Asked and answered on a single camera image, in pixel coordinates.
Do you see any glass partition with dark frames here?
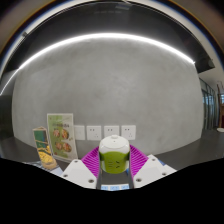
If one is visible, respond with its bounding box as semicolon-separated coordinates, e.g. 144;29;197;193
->
198;77;224;132

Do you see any white wall switch plate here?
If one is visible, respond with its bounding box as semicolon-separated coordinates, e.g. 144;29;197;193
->
73;125;87;141

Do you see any green and white charger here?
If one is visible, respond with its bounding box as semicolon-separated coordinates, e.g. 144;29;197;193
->
98;134;131;175

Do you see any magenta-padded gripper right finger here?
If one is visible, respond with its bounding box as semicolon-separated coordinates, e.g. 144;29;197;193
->
128;143;178;188

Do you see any yellow tape roll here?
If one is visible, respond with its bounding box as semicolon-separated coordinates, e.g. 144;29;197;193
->
37;148;58;169

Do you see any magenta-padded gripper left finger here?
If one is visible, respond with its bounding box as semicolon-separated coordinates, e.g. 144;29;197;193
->
61;145;101;190

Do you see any large green menu sign stand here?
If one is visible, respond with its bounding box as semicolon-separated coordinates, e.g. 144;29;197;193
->
46;112;79;163

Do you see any small green yellow sign stand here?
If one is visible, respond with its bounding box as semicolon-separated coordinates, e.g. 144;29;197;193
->
32;126;58;170

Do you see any long ceiling light strip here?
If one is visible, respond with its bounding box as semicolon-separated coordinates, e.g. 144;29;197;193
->
0;32;196;98

